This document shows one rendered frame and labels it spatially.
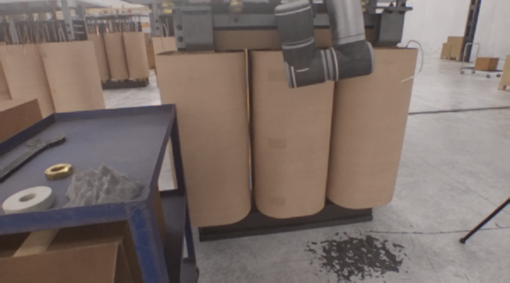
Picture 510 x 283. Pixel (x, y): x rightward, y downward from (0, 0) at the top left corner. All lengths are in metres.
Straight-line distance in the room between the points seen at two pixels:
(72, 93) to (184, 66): 2.19
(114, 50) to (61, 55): 3.84
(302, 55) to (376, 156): 0.84
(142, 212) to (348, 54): 0.69
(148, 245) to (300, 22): 0.66
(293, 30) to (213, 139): 0.64
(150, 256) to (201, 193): 0.86
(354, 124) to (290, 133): 0.34
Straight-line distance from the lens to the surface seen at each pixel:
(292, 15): 0.80
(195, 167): 1.28
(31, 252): 0.59
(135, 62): 6.82
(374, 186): 1.60
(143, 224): 0.48
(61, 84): 3.22
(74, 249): 0.56
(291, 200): 1.44
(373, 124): 1.42
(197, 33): 1.17
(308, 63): 0.84
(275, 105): 1.21
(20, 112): 1.36
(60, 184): 0.65
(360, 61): 0.87
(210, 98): 1.16
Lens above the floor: 1.15
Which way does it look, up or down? 19 degrees down
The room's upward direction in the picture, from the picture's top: 1 degrees counter-clockwise
